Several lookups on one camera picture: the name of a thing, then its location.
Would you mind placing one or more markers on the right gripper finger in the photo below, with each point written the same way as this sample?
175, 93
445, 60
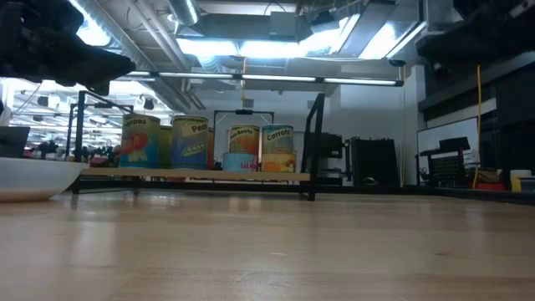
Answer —
451, 46

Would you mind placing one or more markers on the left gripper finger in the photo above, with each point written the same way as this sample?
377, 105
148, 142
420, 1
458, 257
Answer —
96, 67

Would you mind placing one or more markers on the tomatoes can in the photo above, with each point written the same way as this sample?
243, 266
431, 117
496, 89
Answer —
140, 142

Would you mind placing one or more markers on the yellow green labelled can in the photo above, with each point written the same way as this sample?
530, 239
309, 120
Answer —
166, 146

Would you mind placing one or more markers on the blue peas can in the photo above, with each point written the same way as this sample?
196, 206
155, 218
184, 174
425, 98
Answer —
190, 142

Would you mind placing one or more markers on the orange labelled can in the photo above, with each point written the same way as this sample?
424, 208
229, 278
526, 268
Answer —
210, 146

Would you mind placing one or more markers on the red green beans can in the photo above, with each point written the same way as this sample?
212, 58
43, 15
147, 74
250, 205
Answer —
244, 140

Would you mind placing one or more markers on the yellow carrots can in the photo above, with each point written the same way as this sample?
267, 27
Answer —
278, 140

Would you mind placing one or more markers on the whiteboard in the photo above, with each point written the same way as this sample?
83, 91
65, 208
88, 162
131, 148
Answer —
447, 134

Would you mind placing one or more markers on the dark monitor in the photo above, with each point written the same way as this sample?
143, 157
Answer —
12, 142

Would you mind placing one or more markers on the black pegboard stand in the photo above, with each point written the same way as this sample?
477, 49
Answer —
449, 167

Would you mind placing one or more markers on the translucent white bowl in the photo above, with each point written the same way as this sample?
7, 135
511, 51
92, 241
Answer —
33, 177

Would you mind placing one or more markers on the black cabinet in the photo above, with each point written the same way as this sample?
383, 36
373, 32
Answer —
374, 161

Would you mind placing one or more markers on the red object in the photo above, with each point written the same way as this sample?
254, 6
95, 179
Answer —
487, 186

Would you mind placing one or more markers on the black equipment cart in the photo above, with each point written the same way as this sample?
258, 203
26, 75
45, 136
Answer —
332, 146

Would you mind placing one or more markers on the grey ceiling box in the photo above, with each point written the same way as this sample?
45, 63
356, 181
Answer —
283, 23

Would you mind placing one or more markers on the long ceiling light fixture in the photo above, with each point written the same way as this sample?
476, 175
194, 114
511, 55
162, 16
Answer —
276, 78

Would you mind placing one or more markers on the black ceiling camera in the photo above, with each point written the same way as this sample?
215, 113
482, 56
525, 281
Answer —
397, 62

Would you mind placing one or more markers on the round silver ventilation duct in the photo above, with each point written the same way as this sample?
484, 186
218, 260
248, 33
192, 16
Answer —
184, 10

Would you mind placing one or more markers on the wooden shelf black frame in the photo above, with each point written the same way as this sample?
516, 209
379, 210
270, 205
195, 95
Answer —
167, 173

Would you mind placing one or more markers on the distant black gantry frame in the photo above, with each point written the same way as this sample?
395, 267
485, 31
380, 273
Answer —
244, 111

